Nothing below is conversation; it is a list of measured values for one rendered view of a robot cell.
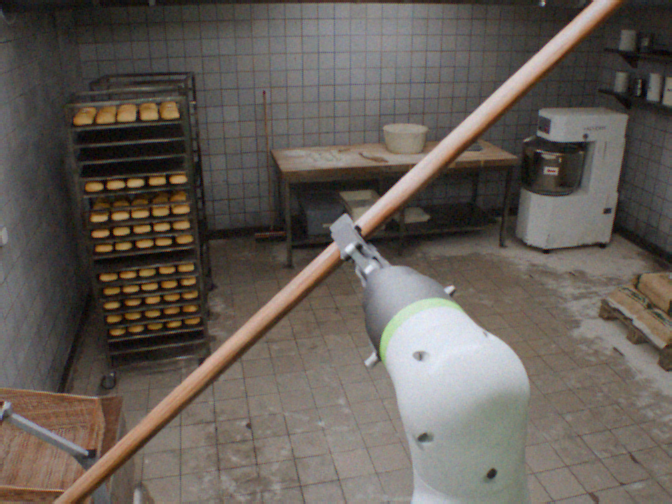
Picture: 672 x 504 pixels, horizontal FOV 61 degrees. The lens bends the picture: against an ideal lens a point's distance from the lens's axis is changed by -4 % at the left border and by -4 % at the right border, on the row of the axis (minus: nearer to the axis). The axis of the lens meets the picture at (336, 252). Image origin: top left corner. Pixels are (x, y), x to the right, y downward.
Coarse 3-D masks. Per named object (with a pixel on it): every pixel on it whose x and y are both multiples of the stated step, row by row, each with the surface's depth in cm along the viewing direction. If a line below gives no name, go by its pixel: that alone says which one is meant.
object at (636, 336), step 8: (608, 304) 442; (600, 312) 453; (608, 312) 443; (616, 312) 432; (608, 320) 446; (624, 320) 424; (632, 320) 419; (632, 328) 416; (632, 336) 418; (640, 336) 414; (664, 352) 385; (664, 360) 386; (664, 368) 386
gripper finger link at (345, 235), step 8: (344, 224) 73; (336, 232) 73; (344, 232) 71; (352, 232) 69; (336, 240) 71; (344, 240) 69; (352, 240) 68; (360, 240) 69; (344, 248) 68; (360, 248) 65; (344, 256) 65
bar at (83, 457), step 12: (0, 408) 168; (12, 408) 172; (0, 420) 165; (12, 420) 172; (24, 420) 174; (36, 432) 175; (48, 432) 178; (60, 444) 179; (72, 444) 181; (84, 456) 182; (96, 456) 184; (84, 468) 185; (96, 492) 188
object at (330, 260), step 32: (608, 0) 74; (576, 32) 74; (544, 64) 75; (512, 96) 76; (480, 128) 77; (448, 160) 77; (416, 192) 78; (384, 224) 79; (320, 256) 80; (288, 288) 81; (256, 320) 81; (224, 352) 82; (192, 384) 83; (160, 416) 83; (128, 448) 84; (96, 480) 85
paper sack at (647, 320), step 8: (648, 312) 403; (656, 312) 400; (640, 320) 406; (648, 320) 399; (656, 320) 394; (664, 320) 391; (640, 328) 403; (648, 328) 397; (656, 328) 391; (664, 328) 385; (648, 336) 395; (656, 336) 389; (664, 336) 383; (656, 344) 387; (664, 344) 382
